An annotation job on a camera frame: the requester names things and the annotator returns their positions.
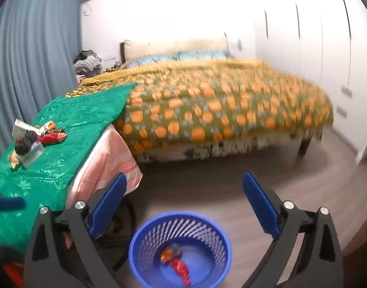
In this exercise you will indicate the white silver packet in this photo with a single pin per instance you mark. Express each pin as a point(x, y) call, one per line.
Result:
point(21, 127)

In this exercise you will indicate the yellow candy wrapper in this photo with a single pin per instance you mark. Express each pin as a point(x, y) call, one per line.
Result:
point(14, 161)

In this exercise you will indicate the bed headboard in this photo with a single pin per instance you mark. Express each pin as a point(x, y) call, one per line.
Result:
point(159, 46)

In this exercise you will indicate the orange foil wrapper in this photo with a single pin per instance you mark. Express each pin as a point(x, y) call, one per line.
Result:
point(170, 252)

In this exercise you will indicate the orange object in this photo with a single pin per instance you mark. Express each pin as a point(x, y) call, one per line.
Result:
point(14, 273)

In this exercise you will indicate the blue plastic mesh basket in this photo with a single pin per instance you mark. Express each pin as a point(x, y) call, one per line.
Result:
point(201, 264)

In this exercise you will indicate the white wardrobe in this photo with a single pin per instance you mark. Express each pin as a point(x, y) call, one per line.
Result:
point(315, 36)

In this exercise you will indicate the orange dotted green blanket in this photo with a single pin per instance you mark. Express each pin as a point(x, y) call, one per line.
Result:
point(219, 105)

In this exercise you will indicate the blue grey curtain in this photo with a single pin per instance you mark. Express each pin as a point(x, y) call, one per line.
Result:
point(33, 51)

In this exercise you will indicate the dark bed leg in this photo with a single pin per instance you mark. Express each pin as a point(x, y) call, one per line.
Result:
point(304, 147)

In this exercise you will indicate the blue patterned pillows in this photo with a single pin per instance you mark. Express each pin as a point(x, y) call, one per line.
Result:
point(177, 56)

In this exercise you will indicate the patterned white bed sheet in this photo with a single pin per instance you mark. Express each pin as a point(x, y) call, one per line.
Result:
point(201, 151)

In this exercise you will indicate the pink striped cloth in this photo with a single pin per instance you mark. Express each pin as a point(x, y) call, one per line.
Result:
point(111, 159)

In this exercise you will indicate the clear plastic box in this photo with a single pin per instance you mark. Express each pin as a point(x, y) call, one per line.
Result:
point(33, 155)

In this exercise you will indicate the green shiny cloth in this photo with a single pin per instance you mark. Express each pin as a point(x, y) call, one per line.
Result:
point(75, 120)

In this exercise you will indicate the pile of clothes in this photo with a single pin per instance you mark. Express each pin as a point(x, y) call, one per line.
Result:
point(87, 63)

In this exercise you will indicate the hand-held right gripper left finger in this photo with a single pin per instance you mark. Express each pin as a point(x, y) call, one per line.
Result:
point(108, 204)

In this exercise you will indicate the dark cloth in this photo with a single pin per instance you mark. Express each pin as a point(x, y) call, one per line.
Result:
point(3, 253)

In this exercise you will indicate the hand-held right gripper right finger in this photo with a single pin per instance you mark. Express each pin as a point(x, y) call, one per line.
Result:
point(260, 204)

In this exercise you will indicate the orange white candy wrapper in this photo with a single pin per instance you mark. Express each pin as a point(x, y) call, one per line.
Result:
point(49, 125)

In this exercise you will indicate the red shiny snack wrapper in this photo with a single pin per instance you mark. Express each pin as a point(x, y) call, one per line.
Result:
point(53, 138)

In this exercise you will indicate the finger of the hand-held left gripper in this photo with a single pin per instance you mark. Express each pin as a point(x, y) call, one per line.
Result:
point(8, 204)

